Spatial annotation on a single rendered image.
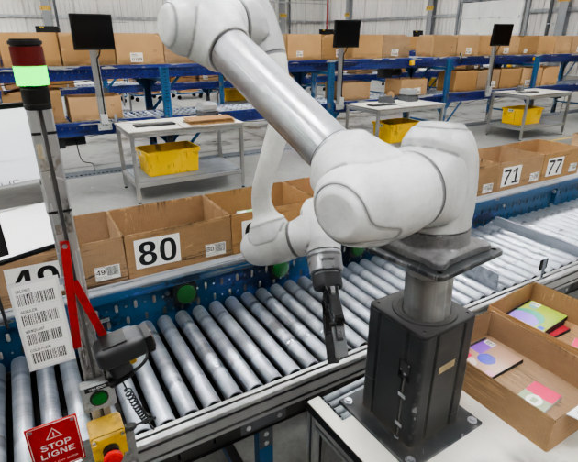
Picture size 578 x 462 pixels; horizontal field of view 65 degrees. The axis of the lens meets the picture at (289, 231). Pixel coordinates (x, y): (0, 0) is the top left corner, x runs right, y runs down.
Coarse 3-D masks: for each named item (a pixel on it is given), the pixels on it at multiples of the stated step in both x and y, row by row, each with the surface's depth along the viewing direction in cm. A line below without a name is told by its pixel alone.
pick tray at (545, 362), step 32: (480, 320) 146; (512, 352) 143; (544, 352) 135; (480, 384) 122; (512, 384) 129; (544, 384) 129; (576, 384) 128; (512, 416) 115; (544, 416) 107; (544, 448) 109
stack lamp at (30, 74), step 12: (12, 48) 73; (24, 48) 73; (36, 48) 74; (12, 60) 74; (24, 60) 74; (36, 60) 74; (24, 72) 74; (36, 72) 75; (24, 84) 75; (36, 84) 75
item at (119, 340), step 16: (112, 336) 95; (128, 336) 95; (144, 336) 96; (96, 352) 92; (112, 352) 93; (128, 352) 94; (144, 352) 96; (112, 368) 95; (128, 368) 97; (112, 384) 96
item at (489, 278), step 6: (468, 270) 192; (474, 270) 189; (480, 270) 187; (486, 270) 184; (492, 270) 182; (468, 276) 193; (474, 276) 190; (480, 276) 187; (486, 276) 185; (492, 276) 182; (498, 276) 180; (480, 282) 188; (486, 282) 185; (492, 282) 183; (492, 288) 183
